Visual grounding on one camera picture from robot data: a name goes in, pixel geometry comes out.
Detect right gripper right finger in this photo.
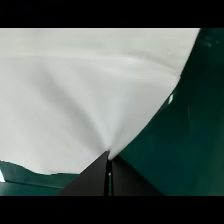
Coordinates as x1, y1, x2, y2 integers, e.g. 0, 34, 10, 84
110, 155, 165, 197

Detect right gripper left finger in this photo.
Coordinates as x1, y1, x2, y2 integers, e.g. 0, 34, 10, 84
57, 150, 111, 197

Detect white garment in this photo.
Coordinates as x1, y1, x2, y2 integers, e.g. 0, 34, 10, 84
0, 27, 201, 176

